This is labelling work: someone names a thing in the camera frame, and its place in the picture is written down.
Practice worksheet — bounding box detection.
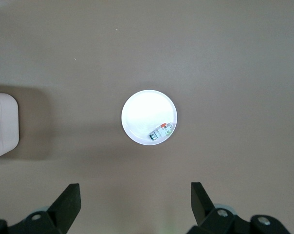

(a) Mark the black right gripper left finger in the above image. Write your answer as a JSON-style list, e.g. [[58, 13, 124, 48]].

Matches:
[[0, 183, 82, 234]]

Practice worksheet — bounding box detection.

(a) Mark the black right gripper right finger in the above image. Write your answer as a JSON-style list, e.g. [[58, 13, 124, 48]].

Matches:
[[187, 181, 294, 234]]

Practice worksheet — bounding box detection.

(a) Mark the small white tube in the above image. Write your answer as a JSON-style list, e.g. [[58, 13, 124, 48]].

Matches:
[[148, 122, 175, 142]]

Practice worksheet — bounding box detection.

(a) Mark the white lidded storage box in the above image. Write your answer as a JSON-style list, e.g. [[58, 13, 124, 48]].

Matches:
[[0, 92, 19, 167]]

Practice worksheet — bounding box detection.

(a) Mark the pink round plate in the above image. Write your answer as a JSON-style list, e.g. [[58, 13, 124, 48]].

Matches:
[[121, 89, 179, 146]]

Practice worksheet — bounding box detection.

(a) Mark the brown table mat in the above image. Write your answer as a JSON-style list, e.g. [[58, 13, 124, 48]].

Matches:
[[0, 0, 294, 234]]

